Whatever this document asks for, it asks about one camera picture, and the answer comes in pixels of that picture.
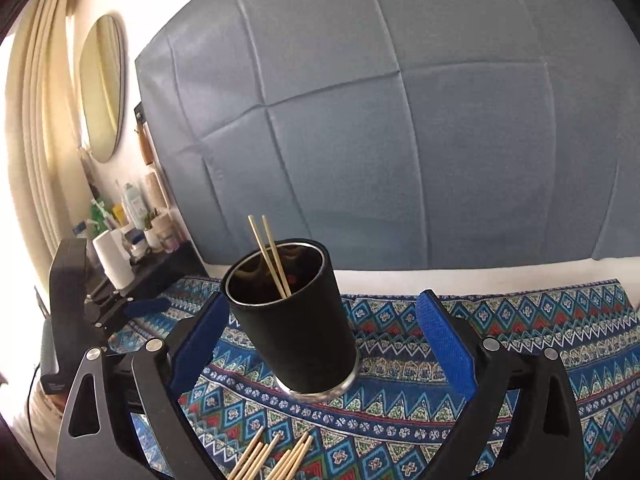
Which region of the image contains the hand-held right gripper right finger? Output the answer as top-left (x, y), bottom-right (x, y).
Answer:
top-left (416, 288), bottom-right (587, 480)

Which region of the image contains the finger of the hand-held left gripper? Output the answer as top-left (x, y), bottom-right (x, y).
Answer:
top-left (86, 296), bottom-right (172, 332)

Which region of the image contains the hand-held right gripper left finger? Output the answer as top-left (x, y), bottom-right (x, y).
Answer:
top-left (56, 291), bottom-right (231, 480)

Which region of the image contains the black utensil cup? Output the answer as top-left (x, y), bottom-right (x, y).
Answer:
top-left (220, 240), bottom-right (362, 402)

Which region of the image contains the slim wooden chopstick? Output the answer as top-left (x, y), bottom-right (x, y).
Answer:
top-left (261, 214), bottom-right (293, 298)
top-left (248, 215), bottom-right (288, 301)

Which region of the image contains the pile of wooden chopsticks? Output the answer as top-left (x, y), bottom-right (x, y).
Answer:
top-left (227, 429), bottom-right (316, 480)

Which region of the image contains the person's left forearm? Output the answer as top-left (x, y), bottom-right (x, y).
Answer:
top-left (10, 386), bottom-right (67, 477)

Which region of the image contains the black side shelf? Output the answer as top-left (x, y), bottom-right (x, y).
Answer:
top-left (82, 240), bottom-right (202, 308)

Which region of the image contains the white paper towel roll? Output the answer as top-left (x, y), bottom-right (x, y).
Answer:
top-left (92, 229), bottom-right (136, 289)

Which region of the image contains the white pot with cactus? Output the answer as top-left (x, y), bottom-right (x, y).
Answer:
top-left (143, 209), bottom-right (164, 254)

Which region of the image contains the pink jar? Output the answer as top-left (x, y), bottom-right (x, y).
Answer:
top-left (153, 214), bottom-right (177, 254)

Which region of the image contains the green spray bottle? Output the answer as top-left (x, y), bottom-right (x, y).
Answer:
top-left (89, 198), bottom-right (115, 235)

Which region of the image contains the white lotion bottle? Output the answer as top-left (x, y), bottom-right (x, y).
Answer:
top-left (122, 182), bottom-right (147, 230)

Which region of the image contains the wooden paddle hairbrush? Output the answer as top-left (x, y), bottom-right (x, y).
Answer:
top-left (144, 172), bottom-right (167, 212)

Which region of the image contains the blue patterned cloth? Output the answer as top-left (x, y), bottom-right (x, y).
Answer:
top-left (107, 275), bottom-right (640, 480)

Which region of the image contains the cream curtain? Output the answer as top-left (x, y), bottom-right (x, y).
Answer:
top-left (4, 0), bottom-right (91, 273)

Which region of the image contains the grey-blue padded headboard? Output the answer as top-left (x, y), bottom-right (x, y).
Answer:
top-left (134, 0), bottom-right (640, 271)

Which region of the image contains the brown-handled brush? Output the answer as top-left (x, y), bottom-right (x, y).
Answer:
top-left (138, 124), bottom-right (153, 167)

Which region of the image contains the oval wall mirror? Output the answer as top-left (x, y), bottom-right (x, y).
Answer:
top-left (79, 14), bottom-right (126, 164)

